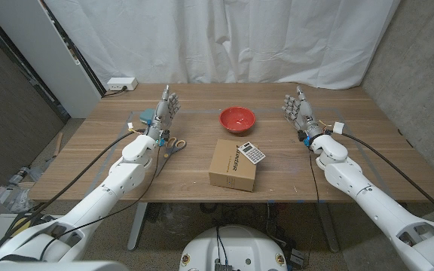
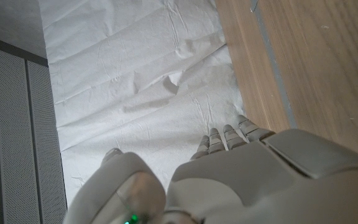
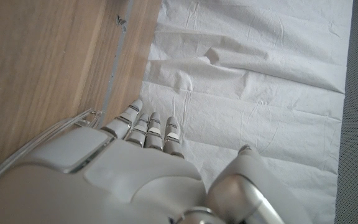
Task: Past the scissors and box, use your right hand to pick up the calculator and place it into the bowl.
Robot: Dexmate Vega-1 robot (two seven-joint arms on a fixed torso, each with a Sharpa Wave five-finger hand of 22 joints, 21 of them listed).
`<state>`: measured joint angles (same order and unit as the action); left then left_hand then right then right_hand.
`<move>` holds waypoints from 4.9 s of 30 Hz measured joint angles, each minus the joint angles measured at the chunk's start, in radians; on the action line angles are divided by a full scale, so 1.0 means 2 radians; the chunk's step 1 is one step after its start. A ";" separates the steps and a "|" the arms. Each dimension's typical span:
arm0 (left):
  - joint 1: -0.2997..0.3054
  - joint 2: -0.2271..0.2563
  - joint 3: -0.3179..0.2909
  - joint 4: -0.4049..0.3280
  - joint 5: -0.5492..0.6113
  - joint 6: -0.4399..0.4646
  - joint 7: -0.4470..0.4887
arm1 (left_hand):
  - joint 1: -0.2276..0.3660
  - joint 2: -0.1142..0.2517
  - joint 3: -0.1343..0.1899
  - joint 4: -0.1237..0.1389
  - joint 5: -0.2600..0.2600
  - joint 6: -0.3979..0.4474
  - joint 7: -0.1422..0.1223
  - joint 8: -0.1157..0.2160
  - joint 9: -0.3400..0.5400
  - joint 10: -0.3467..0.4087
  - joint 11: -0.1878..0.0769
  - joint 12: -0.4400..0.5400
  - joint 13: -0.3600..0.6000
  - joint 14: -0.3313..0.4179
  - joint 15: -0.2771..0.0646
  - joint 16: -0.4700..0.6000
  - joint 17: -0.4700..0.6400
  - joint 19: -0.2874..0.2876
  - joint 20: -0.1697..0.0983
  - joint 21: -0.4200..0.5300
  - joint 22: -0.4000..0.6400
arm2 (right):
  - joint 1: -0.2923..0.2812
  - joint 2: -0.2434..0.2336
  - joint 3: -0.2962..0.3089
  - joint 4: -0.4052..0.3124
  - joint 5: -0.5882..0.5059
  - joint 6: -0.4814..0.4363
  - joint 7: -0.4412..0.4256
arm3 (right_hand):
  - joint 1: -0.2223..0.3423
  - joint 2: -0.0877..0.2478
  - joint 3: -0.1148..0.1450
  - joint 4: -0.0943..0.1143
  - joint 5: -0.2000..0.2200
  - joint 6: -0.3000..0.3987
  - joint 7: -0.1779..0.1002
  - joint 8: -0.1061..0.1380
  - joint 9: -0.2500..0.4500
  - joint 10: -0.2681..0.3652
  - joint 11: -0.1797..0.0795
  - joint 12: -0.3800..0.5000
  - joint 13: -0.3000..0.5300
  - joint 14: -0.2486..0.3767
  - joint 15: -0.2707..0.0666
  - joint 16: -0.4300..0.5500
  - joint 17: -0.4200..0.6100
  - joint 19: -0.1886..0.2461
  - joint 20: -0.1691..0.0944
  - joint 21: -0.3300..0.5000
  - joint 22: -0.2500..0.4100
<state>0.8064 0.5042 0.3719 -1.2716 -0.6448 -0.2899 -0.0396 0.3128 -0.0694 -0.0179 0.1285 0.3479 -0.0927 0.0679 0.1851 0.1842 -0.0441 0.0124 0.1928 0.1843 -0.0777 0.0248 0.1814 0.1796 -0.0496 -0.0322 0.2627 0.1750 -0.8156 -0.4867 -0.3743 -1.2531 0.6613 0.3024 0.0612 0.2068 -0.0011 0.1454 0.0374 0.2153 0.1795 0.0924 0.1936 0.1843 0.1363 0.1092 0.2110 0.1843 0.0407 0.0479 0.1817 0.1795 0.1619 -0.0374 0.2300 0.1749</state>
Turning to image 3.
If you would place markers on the clear plastic glasses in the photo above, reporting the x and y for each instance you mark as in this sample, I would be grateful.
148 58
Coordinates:
45 135

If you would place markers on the white curtain backdrop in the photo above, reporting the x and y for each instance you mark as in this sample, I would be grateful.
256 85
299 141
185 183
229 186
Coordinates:
244 93

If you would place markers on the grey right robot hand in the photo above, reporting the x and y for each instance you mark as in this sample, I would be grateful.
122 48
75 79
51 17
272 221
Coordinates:
120 180

